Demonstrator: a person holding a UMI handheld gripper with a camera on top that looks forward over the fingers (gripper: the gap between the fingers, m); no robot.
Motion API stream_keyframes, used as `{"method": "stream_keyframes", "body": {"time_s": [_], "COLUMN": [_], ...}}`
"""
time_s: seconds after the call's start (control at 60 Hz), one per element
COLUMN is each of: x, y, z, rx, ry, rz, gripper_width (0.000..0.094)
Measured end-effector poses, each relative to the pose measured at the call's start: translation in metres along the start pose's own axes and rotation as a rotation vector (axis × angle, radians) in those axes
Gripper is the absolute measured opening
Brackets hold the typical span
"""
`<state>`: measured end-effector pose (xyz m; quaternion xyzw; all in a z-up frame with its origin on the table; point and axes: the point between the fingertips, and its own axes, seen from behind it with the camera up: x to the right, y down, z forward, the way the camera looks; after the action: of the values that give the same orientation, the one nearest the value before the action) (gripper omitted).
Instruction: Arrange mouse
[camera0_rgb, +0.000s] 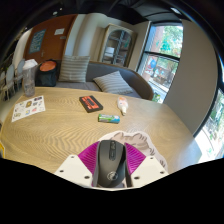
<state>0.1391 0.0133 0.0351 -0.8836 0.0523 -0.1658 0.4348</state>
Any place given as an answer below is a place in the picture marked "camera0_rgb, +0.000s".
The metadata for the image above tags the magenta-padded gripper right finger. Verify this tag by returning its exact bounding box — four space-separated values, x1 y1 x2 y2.
123 142 169 188

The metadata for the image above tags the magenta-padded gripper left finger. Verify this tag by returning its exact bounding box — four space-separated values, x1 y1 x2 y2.
53 140 101 188

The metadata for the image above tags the black computer mouse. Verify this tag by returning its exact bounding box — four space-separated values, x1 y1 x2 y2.
91 139 132 189

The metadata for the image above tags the small green pack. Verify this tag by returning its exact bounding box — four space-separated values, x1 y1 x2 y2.
97 113 121 125

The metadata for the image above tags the small pink white tube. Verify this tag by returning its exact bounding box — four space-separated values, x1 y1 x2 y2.
116 96 130 117

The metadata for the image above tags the large curved window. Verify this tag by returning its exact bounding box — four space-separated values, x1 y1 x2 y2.
194 86 224 164

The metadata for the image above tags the white sticker sheet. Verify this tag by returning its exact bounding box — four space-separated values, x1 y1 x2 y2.
11 95 46 123

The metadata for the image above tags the grey curved sofa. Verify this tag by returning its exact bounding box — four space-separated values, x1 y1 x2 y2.
34 59 155 101

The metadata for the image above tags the flat striped cushion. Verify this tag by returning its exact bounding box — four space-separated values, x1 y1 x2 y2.
92 70 134 95

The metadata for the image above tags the black bag with orange top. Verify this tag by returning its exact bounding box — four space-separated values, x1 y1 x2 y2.
34 59 60 88

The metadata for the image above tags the clear bottle with white lid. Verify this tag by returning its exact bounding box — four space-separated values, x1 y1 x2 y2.
21 59 39 98

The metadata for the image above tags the square striped cushion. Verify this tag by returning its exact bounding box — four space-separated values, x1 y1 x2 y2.
58 54 91 84

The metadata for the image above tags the black-framed window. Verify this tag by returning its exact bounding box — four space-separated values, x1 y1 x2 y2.
137 22 184 104

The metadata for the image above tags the group of white chairs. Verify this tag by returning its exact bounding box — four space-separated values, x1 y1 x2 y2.
0 59 26 101

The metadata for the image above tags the orange wooden door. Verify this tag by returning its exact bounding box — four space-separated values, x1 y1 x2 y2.
23 13 78 64

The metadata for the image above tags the glass-door wooden cabinet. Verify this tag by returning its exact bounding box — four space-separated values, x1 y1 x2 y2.
99 23 138 68

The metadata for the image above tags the blue poster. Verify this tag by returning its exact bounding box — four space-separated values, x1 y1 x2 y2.
28 28 47 55

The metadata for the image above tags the small white sign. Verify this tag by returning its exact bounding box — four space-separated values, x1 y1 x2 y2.
53 27 66 36

